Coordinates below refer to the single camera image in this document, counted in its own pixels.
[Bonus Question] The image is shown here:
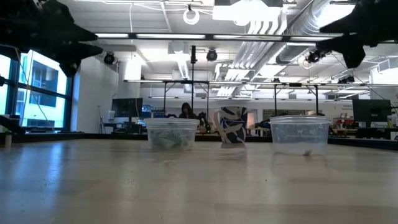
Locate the silver ceiling air duct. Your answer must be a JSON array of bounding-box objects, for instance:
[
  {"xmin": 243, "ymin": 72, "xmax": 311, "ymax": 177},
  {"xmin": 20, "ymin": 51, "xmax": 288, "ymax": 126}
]
[{"xmin": 275, "ymin": 0, "xmax": 346, "ymax": 65}]

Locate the green sweetener packet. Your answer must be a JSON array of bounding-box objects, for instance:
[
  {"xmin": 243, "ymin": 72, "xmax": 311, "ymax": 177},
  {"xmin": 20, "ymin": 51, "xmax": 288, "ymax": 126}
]
[
  {"xmin": 154, "ymin": 136, "xmax": 178, "ymax": 150},
  {"xmin": 167, "ymin": 123, "xmax": 189, "ymax": 138}
]

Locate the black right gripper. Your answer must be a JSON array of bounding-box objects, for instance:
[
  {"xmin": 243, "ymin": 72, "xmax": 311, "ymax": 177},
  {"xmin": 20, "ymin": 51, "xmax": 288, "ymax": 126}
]
[{"xmin": 315, "ymin": 0, "xmax": 398, "ymax": 69}]

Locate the black computer monitor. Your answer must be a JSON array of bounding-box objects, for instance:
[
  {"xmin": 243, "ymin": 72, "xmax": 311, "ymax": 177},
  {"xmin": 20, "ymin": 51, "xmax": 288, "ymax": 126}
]
[
  {"xmin": 351, "ymin": 98, "xmax": 392, "ymax": 124},
  {"xmin": 111, "ymin": 97, "xmax": 144, "ymax": 119}
]

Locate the black tripod stand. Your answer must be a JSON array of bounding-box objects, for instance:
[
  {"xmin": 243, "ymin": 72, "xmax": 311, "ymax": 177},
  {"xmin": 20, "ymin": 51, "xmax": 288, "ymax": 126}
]
[{"xmin": 190, "ymin": 45, "xmax": 198, "ymax": 113}]

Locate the clear round plastic container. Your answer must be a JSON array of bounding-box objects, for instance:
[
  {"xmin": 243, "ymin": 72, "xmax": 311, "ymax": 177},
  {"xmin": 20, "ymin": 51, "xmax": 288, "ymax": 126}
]
[
  {"xmin": 269, "ymin": 115, "xmax": 331, "ymax": 157},
  {"xmin": 144, "ymin": 117, "xmax": 200, "ymax": 152}
]

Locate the person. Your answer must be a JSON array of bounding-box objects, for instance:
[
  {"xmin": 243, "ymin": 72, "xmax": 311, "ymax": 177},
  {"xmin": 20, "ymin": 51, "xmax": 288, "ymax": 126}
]
[{"xmin": 178, "ymin": 102, "xmax": 198, "ymax": 120}]

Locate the white coiled cable ring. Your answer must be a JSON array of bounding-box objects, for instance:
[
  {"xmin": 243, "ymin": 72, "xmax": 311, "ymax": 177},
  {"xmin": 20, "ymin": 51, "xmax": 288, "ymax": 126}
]
[{"xmin": 182, "ymin": 8, "xmax": 201, "ymax": 26}]

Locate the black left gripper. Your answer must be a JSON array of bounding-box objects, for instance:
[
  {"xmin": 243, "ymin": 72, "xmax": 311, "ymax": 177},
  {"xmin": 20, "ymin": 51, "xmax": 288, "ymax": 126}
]
[{"xmin": 26, "ymin": 0, "xmax": 104, "ymax": 78}]

